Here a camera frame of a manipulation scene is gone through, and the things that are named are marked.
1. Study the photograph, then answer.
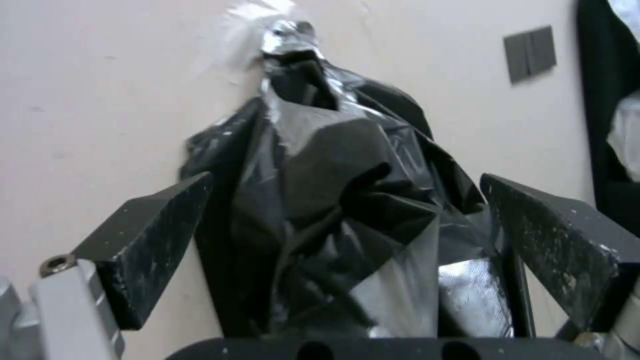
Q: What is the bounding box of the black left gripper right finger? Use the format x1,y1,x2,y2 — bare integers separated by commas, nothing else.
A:
479,173,640,360

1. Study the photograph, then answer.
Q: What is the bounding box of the clear adhesive tape strip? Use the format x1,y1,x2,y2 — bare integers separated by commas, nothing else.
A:
195,0,297,76

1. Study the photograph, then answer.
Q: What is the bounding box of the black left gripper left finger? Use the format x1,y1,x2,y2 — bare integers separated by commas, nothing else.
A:
0,171,213,360

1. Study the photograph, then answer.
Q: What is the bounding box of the dark grey wall switch plate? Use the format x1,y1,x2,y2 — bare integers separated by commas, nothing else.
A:
502,24,558,85

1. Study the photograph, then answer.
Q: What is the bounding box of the black plastic trash bag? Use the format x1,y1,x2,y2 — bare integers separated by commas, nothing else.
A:
178,19,537,339

